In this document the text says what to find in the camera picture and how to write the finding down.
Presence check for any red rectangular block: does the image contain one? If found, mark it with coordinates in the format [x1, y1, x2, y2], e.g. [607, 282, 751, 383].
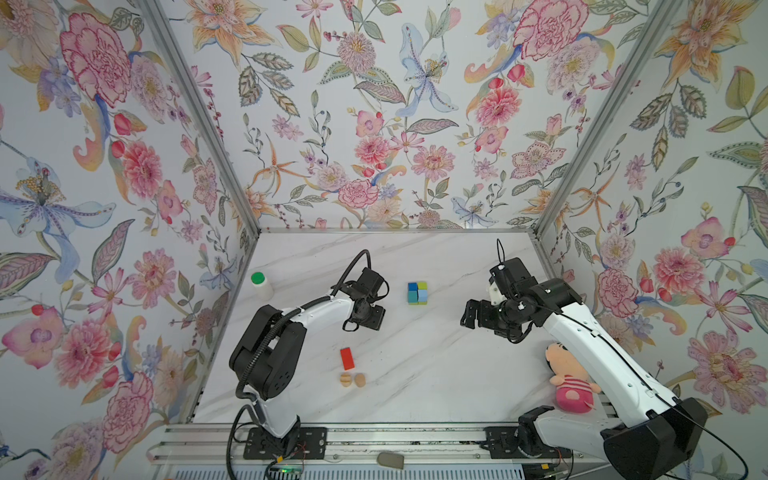
[340, 347, 355, 371]

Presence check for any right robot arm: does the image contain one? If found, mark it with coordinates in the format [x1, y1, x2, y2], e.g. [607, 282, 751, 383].
[460, 258, 708, 479]

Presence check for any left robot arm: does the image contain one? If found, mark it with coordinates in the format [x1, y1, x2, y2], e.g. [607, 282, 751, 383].
[229, 267, 389, 458]

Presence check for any white bottle green cap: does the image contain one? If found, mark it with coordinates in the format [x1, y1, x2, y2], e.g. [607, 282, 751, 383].
[250, 271, 274, 301]

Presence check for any pink plush doll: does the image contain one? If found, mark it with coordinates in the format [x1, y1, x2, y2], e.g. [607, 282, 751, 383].
[545, 343, 602, 414]

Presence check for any grey oval tag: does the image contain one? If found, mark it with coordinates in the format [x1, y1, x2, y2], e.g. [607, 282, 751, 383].
[376, 451, 405, 470]

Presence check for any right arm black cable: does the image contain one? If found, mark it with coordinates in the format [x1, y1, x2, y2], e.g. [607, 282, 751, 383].
[495, 238, 751, 480]

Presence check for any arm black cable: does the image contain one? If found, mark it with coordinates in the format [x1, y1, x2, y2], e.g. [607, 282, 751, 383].
[495, 238, 751, 480]
[225, 248, 391, 480]

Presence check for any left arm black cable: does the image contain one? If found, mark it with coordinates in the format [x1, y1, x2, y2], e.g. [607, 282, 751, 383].
[225, 248, 391, 480]

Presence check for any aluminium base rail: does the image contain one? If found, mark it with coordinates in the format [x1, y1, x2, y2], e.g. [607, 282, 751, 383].
[148, 423, 610, 479]

